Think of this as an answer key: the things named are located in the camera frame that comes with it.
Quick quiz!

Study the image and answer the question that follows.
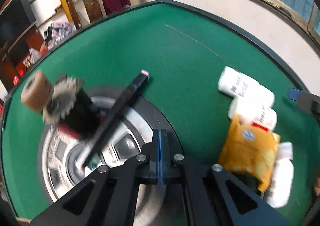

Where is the golden foil packet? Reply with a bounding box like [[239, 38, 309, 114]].
[[218, 115, 280, 192]]

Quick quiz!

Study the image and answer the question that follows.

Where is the white plastic bottle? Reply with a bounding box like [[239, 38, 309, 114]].
[[264, 142, 294, 209]]

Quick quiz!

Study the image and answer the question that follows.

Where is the white pill bottle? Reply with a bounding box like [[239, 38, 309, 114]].
[[217, 66, 275, 108]]

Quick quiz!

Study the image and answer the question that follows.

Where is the black marker pink cap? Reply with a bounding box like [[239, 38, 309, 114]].
[[76, 70, 150, 169]]

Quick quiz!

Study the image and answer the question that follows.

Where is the person hand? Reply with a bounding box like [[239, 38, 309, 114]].
[[313, 177, 320, 196]]

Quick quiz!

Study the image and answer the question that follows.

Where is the floral cloth pile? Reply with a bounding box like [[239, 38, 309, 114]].
[[44, 22, 76, 50]]

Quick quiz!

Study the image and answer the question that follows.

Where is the black television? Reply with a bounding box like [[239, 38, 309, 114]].
[[0, 0, 36, 47]]

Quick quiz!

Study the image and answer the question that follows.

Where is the wooden chair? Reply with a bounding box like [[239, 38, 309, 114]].
[[65, 0, 103, 29]]

